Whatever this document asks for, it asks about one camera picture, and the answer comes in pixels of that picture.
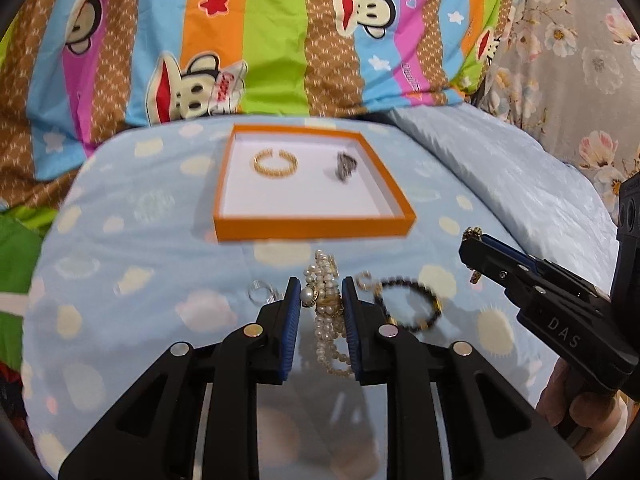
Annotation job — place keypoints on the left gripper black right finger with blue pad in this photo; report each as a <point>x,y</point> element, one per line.
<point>449,412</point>

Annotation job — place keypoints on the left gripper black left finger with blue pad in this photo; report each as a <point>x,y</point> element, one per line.
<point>194,410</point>

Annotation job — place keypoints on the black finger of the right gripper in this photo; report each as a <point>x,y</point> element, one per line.
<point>568,314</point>

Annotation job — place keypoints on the gold hoop earring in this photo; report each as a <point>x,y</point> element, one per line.
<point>365,282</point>

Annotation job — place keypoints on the orange jewelry box tray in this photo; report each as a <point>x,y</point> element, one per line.
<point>279,182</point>

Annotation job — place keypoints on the person's right hand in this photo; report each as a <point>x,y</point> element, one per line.
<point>598,413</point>

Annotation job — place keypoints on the light blue planet bedsheet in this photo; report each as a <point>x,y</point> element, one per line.
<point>132,263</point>

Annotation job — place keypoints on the grey floral bedsheet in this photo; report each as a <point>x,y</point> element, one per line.
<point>568,75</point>

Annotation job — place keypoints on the colorful monkey print quilt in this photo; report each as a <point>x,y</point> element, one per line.
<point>74,73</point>

